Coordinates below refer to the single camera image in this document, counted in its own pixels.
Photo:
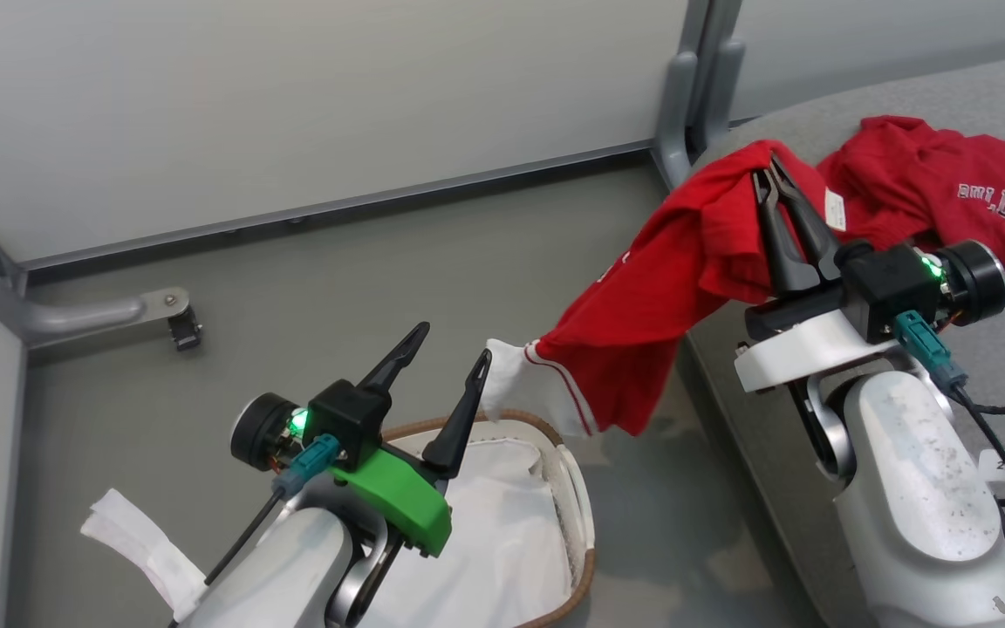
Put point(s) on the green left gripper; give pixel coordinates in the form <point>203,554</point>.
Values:
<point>406,506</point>

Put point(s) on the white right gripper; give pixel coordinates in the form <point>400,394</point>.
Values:
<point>799,349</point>

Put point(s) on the red shirt with white sleeves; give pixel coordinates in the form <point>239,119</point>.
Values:
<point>668,288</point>

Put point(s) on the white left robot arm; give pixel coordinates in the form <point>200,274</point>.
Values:
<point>293,567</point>

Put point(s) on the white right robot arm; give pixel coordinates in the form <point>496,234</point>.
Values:
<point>912,497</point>

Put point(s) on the grey fabric sofa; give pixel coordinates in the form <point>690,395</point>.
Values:
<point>991,366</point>

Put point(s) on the white cloth basket liner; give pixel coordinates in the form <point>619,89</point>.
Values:
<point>494,541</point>

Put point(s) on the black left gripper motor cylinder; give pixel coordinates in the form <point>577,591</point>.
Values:
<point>258,432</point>

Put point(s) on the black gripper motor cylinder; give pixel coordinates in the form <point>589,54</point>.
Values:
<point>258,432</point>
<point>978,281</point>

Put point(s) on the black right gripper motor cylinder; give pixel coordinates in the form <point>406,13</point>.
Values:
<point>978,281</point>

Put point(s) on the white basket with wicker rim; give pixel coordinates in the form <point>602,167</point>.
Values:
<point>577,515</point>

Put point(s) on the black caster wheel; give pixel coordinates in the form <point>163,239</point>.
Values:
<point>185,330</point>

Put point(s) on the grey metal partition foot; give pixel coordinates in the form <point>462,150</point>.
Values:
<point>75,318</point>

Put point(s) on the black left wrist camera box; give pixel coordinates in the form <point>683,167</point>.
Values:
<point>345,420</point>

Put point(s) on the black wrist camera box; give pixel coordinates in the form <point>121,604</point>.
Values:
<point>345,420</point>
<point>891,288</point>

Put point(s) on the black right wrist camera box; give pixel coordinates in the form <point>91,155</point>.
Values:
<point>891,288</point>

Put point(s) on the double grey partition post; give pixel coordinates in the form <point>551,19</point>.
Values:
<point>699,87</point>

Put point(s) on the grey partition bottom rail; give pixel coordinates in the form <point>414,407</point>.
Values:
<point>337,205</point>

